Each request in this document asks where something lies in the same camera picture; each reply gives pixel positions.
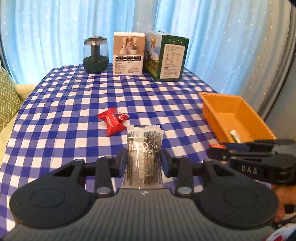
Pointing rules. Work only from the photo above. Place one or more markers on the blue white checkered tablecloth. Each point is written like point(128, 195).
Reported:
point(58, 123)

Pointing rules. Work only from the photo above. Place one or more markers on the large red snack packet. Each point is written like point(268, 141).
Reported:
point(112, 123)

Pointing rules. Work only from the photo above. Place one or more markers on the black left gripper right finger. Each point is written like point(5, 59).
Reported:
point(178, 167)

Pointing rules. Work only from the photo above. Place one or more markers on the small red candy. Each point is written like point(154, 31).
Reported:
point(218, 146)
point(122, 117)

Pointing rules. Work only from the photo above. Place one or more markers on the grey curtain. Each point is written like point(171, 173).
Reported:
point(274, 55)

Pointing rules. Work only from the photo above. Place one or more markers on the green tea box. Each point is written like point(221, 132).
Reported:
point(164, 55)

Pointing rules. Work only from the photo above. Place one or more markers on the clear black seaweed packet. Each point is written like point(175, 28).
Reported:
point(143, 169)

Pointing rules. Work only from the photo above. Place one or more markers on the blue star curtain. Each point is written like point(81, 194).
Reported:
point(37, 36)

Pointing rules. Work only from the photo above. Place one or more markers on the orange plastic tray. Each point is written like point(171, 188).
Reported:
point(225, 113)

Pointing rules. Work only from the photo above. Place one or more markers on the green chevron pillow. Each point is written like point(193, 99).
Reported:
point(10, 101)

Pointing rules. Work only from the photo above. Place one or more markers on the person's right hand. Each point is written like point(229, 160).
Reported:
point(286, 196)

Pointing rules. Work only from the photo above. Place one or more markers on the dark glass jar lamp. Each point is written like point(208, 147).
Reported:
point(95, 54)

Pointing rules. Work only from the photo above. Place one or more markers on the green white nut packet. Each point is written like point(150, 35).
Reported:
point(235, 136)

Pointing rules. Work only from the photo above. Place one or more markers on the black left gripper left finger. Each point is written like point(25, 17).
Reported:
point(106, 168)

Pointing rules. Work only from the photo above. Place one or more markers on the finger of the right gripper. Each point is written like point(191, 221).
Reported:
point(259, 145)
point(225, 154)

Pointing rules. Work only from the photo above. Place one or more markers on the light yellow sofa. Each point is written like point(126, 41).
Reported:
point(23, 90)

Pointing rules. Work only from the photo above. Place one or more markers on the white beige product box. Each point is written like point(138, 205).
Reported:
point(128, 53)

